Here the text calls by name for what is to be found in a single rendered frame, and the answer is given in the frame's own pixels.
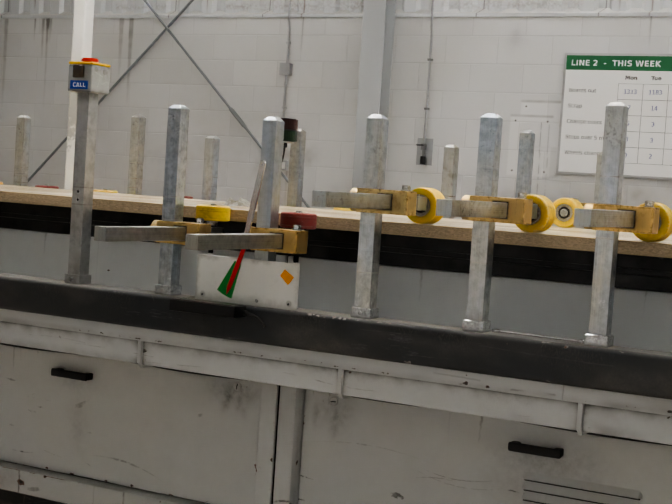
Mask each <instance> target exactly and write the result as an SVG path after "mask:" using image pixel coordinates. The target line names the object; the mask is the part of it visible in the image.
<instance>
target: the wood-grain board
mask: <svg viewBox="0 0 672 504"><path fill-rule="evenodd" d="M0 202H10V203H22V204H34V205H46V206H58V207H70V208H71V206H72V190H68V189H55V188H41V187H28V186H15V185H2V184H0ZM211 203H214V204H216V205H218V206H224V205H223V204H225V203H226V202H225V201H212V200H199V199H186V198H184V212H183V217H188V218H195V217H196V205H198V204H201V205H211ZM162 206H163V197H160V196H147V195H133V194H120V193H107V192H94V191H93V205H92V209H93V210H105V211H117V212H129V213H141V214H152V215H162ZM229 207H230V208H231V210H230V221H235V222H246V221H247V216H248V212H249V207H246V206H241V207H240V206H229ZM296 210H298V211H302V213H314V214H317V223H316V228H318V229H330V230H342V231H354V232H359V229H360V214H361V212H356V211H344V210H330V209H317V208H304V207H291V206H279V218H278V225H280V219H281V212H296ZM472 228H473V221H471V220H462V219H449V218H442V219H441V220H439V221H438V222H436V223H434V224H417V223H414V222H412V221H411V220H410V219H409V218H408V217H407V216H405V215H392V214H383V215H382V230H381V234H389V235H401V236H413V237H425V238H437V239H449V240H460V241H472ZM595 240H596V230H592V229H580V228H562V227H554V226H551V227H550V228H549V229H548V230H546V231H544V232H539V233H528V232H524V231H522V230H520V229H519V228H518V227H517V226H516V225H515V224H510V223H497V222H495V235H494V243H496V244H508V245H520V246H531V247H543V248H555V249H567V250H579V251H591V252H595ZM617 254H626V255H638V256H650V257H662V258H672V235H670V236H669V237H668V238H667V239H665V240H663V241H659V242H645V241H642V240H640V239H638V238H637V237H636V236H635V235H634V234H633V233H628V232H619V238H618V251H617Z"/></svg>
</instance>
